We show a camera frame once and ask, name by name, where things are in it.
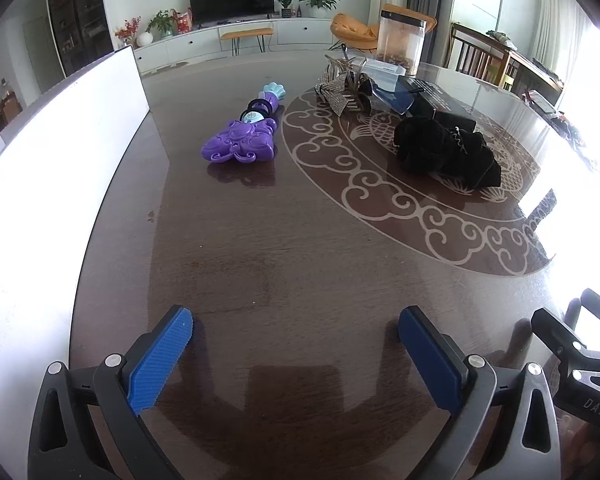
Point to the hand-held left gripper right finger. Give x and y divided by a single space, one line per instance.
430 360

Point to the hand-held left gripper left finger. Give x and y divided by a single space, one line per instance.
160 360

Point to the black velvet scrunchie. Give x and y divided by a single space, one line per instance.
475 160
422 145

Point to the purple toy wand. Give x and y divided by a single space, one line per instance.
240 142

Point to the blue translucent plastic pouch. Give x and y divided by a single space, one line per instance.
392 99

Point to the rhinestone bow hair clip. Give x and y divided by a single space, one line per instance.
335 90

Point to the clear claw hair clip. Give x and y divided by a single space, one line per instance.
345 65

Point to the clutter of small household things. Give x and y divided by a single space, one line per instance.
565 120

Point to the wooden sideboard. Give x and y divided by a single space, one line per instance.
535 77

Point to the black cardboard box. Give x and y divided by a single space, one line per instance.
440 102

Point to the white sheer curtain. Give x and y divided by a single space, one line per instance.
557 25

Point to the clear plastic box white lid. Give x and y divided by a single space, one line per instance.
385 69

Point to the wooden dining chair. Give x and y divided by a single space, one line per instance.
7 107

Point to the white television cabinet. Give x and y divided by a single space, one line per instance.
190 45

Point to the clear jar black lid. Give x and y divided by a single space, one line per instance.
400 42

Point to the red flowers in white vase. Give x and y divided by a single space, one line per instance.
144 39

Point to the bushy potted green plant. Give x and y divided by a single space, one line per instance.
161 22

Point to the orange bench stool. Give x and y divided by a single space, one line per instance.
245 33

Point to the orange lounge chair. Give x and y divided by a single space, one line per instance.
352 30

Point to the red gift bag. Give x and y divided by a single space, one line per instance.
182 21

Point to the dark glass display cabinet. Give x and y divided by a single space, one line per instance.
80 15

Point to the small potted green plant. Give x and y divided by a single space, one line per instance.
285 5

